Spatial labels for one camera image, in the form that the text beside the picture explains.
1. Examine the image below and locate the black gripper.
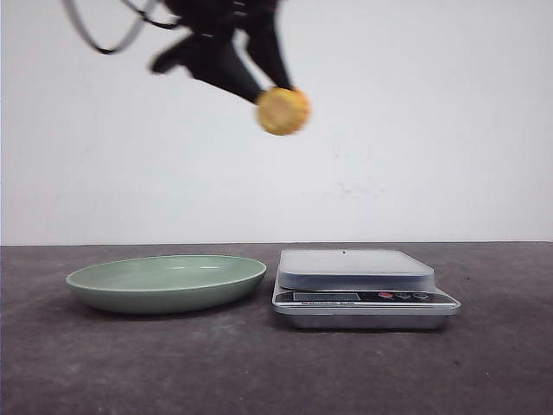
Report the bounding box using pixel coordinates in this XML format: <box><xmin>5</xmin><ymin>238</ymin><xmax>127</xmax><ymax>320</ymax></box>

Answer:
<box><xmin>150</xmin><ymin>1</ymin><xmax>292</xmax><ymax>103</ymax></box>

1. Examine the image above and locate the yellow corn cob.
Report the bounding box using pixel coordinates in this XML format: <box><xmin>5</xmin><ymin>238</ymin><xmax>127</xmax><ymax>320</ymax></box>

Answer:
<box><xmin>255</xmin><ymin>87</ymin><xmax>311</xmax><ymax>136</ymax></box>

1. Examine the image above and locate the silver digital kitchen scale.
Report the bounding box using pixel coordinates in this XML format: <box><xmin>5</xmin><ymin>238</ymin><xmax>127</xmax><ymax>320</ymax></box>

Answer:
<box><xmin>272</xmin><ymin>249</ymin><xmax>461</xmax><ymax>329</ymax></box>

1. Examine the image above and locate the green shallow plate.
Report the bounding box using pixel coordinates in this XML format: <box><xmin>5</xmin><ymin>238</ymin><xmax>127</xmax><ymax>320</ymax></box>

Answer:
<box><xmin>66</xmin><ymin>254</ymin><xmax>267</xmax><ymax>315</ymax></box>

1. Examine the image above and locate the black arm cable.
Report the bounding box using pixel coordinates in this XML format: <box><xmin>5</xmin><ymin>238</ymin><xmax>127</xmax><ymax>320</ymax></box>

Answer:
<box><xmin>60</xmin><ymin>0</ymin><xmax>182</xmax><ymax>55</ymax></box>

